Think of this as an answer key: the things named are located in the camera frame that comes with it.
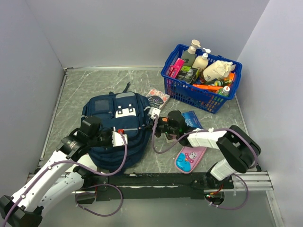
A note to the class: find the green drink bottle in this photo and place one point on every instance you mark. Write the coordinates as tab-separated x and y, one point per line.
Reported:
224	91

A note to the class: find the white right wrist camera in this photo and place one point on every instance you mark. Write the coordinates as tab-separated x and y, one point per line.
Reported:
154	112

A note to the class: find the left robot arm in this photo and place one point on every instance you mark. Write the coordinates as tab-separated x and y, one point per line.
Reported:
61	175

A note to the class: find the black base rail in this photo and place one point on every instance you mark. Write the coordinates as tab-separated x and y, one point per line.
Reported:
149	186

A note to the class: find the cream pump bottle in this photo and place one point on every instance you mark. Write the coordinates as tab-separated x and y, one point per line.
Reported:
201	61

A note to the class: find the black green box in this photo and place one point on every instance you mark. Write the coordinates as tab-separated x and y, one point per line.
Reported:
188	74

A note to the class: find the pink box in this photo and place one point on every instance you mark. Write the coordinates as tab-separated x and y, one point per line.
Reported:
174	69

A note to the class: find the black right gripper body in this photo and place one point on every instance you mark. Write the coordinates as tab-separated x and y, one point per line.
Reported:
164	127

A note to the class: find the grey-green pump bottle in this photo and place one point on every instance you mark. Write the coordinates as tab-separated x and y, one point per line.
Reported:
189	55

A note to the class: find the navy blue student backpack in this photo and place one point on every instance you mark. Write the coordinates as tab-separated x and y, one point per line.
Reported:
124	120

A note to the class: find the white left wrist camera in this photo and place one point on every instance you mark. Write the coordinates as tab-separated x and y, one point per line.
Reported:
119	138

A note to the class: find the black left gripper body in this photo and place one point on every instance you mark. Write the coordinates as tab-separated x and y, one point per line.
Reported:
103	138

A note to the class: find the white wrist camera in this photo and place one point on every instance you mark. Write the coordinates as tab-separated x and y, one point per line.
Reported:
154	112
119	138

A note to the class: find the aluminium frame rail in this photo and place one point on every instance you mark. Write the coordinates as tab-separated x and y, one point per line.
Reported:
254	181

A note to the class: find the white notebook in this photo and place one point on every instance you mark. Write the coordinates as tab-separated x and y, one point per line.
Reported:
86	161

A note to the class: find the blue plastic basket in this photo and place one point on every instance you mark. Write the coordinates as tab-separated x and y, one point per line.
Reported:
191	95

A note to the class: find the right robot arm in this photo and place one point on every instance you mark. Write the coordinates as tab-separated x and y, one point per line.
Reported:
240	152

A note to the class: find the pink cartoon pencil case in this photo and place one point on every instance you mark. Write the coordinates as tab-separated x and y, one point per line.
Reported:
188	158

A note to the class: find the Little Women floral book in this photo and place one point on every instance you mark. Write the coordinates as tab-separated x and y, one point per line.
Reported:
157	99

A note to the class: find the beige cloth bag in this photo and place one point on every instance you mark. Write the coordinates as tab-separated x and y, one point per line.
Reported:
219	70

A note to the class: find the Jane Eyre blue book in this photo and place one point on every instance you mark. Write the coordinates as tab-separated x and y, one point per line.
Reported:
191	120

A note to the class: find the dark glass bottle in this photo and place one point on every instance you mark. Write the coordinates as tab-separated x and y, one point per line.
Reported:
219	83

